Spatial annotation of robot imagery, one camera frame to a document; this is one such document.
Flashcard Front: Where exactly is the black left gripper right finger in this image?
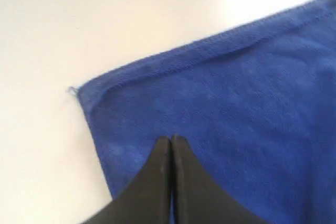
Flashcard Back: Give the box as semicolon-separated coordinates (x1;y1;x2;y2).
171;135;265;223

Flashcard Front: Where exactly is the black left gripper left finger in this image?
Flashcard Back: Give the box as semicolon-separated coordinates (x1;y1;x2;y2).
85;137;171;223

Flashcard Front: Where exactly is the blue towel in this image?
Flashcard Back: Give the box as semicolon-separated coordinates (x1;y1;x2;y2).
77;0;335;223

